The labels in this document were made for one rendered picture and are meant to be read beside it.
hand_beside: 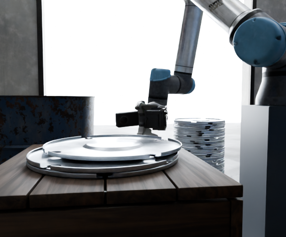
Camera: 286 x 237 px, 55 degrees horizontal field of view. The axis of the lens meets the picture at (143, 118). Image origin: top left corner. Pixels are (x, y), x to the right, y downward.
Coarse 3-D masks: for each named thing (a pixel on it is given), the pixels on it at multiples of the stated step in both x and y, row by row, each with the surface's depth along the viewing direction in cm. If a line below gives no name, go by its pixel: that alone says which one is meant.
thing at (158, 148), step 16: (48, 144) 60; (64, 144) 60; (80, 144) 60; (96, 144) 56; (112, 144) 56; (128, 144) 56; (144, 144) 60; (160, 144) 60; (176, 144) 60; (96, 160) 45; (112, 160) 45
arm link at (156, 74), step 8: (152, 72) 98; (160, 72) 97; (168, 72) 98; (152, 80) 98; (160, 80) 97; (168, 80) 99; (176, 80) 102; (152, 88) 98; (160, 88) 98; (168, 88) 100; (176, 88) 103; (152, 96) 99; (160, 96) 98
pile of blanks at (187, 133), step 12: (180, 132) 148; (192, 132) 144; (204, 132) 142; (216, 132) 144; (192, 144) 144; (204, 144) 146; (216, 144) 144; (204, 156) 143; (216, 156) 145; (216, 168) 145
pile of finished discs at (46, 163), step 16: (32, 160) 48; (48, 160) 48; (64, 160) 48; (80, 160) 48; (128, 160) 48; (144, 160) 48; (160, 160) 52; (176, 160) 50; (64, 176) 41; (80, 176) 40; (96, 176) 41; (112, 176) 41; (128, 176) 42
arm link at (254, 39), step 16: (192, 0) 85; (208, 0) 79; (224, 0) 76; (224, 16) 76; (240, 16) 72; (256, 16) 70; (240, 32) 70; (256, 32) 67; (272, 32) 65; (240, 48) 70; (256, 48) 68; (272, 48) 66; (256, 64) 69; (272, 64) 71
